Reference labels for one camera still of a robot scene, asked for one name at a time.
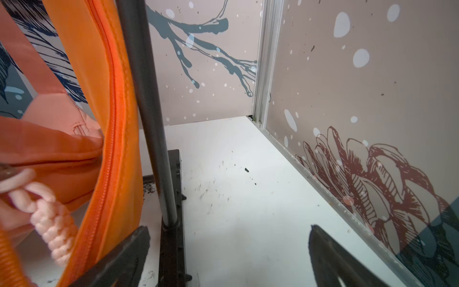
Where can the pink sling bag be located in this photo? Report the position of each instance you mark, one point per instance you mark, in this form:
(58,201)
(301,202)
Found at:
(51,150)

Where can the black clothes rack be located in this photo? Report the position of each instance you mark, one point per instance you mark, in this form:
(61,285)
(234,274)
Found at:
(166,164)

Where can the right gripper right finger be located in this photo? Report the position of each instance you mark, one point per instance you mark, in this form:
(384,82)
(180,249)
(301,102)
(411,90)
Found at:
(334,266)

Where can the bright orange sling bag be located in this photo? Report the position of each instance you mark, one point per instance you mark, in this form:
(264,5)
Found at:
(92,37)

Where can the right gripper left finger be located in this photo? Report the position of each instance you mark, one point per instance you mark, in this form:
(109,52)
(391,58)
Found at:
(121,267)

